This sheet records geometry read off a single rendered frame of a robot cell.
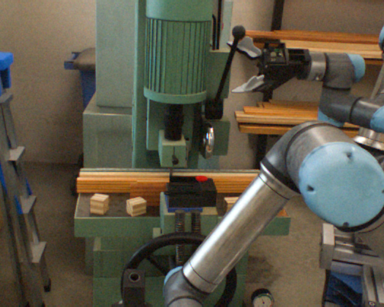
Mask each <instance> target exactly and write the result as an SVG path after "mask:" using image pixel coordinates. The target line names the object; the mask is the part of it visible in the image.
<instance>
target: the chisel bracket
mask: <svg viewBox="0 0 384 307"><path fill-rule="evenodd" d="M164 132H165V130H163V129H160V130H159V142H158V152H159V159H160V163H161V167H185V161H186V160H187V158H186V151H187V147H186V143H185V139H184V136H183V134H182V136H181V139H180V140H167V139H165V138H164ZM172 155H175V156H176V158H178V159H179V163H178V164H177V165H174V164H173V163H172V160H173V157H172Z"/></svg>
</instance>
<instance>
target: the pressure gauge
mask: <svg viewBox="0 0 384 307"><path fill-rule="evenodd" d="M251 299H252V305H253V307H273V306H274V302H275V301H274V297H273V296H272V294H271V292H270V291H268V289H265V288H260V289H258V290H255V291H254V292H253V293H252V296H251ZM263 302H264V303H263Z"/></svg>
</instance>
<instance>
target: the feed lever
mask: <svg viewBox="0 0 384 307"><path fill-rule="evenodd" d="M245 33H246V31H245V28H244V26H234V28H233V30H232V34H233V37H234V40H233V44H232V47H231V49H230V52H229V55H228V60H227V63H226V65H225V69H224V71H223V73H222V79H221V82H220V84H219V87H218V89H217V95H216V98H215V100H214V101H212V100H206V104H205V117H206V120H221V119H222V111H223V106H222V101H220V100H219V99H220V97H221V94H222V89H223V87H224V84H225V81H226V79H227V76H228V71H229V69H230V66H231V64H232V61H233V57H234V54H235V51H236V48H237V46H238V43H239V40H240V39H242V38H244V37H245Z"/></svg>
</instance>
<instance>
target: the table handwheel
mask: <svg viewBox="0 0 384 307"><path fill-rule="evenodd" d="M205 239H206V236H205V235H201V234H199V233H195V232H170V233H167V234H164V235H160V236H158V237H157V238H152V239H151V240H149V241H148V242H146V243H144V244H143V245H142V246H141V247H140V248H139V249H136V250H135V253H134V254H133V255H131V256H130V258H129V260H128V261H127V263H126V265H125V266H124V270H123V273H122V275H121V283H120V289H121V296H122V298H123V284H124V271H125V270H126V269H136V268H137V267H138V266H139V264H140V262H141V261H143V260H144V259H145V258H146V259H147V260H148V261H150V262H151V264H152V265H154V266H156V267H157V269H158V270H159V271H160V272H162V273H163V274H164V275H165V276H167V274H168V273H169V272H170V271H171V270H173V269H175V268H177V267H180V266H181V265H179V264H177V263H176V256H175V255H168V260H169V266H170V271H169V270H168V268H167V267H165V266H164V265H163V264H162V263H161V262H160V261H159V260H157V258H156V257H155V256H154V255H152V252H153V251H156V250H157V249H160V248H163V247H165V246H168V245H172V244H176V243H190V244H194V245H197V246H200V245H201V243H202V242H203V241H204V240H205ZM225 277H226V284H225V289H224V292H223V294H222V296H221V298H220V299H219V300H218V302H217V303H216V304H215V305H214V306H213V307H228V306H229V305H230V302H231V301H232V299H233V297H234V295H235V290H236V285H237V272H236V267H235V266H233V268H232V269H231V270H230V271H229V273H228V274H227V275H226V276H225Z"/></svg>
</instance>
